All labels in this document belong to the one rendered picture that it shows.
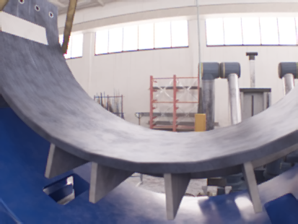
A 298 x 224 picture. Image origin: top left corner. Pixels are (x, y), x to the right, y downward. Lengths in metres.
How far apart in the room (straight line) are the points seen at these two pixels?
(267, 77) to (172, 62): 5.21
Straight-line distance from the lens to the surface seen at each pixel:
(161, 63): 11.88
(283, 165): 2.10
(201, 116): 1.59
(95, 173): 0.74
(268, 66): 11.87
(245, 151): 0.58
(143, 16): 12.26
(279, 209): 1.41
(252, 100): 2.34
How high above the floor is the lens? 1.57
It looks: 2 degrees down
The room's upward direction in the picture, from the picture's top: straight up
